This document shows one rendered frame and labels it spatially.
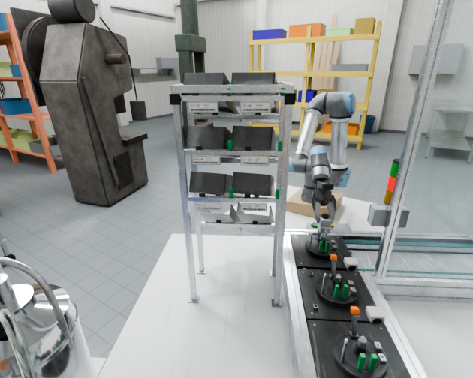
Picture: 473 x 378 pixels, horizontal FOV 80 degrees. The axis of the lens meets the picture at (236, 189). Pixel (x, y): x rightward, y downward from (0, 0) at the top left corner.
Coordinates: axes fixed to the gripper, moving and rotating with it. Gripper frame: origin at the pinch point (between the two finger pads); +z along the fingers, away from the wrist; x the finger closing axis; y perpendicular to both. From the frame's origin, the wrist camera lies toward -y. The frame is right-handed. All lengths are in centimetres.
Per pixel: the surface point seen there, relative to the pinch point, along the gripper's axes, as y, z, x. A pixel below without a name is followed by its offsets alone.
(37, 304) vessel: -77, 35, 57
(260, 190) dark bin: -26.0, -2.5, 27.4
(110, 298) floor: 123, 34, 145
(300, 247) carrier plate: 11.5, 9.6, 8.7
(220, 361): -13, 51, 39
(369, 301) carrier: -9.2, 30.9, -10.2
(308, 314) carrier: -14.1, 35.9, 11.1
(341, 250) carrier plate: 10.7, 10.5, -8.8
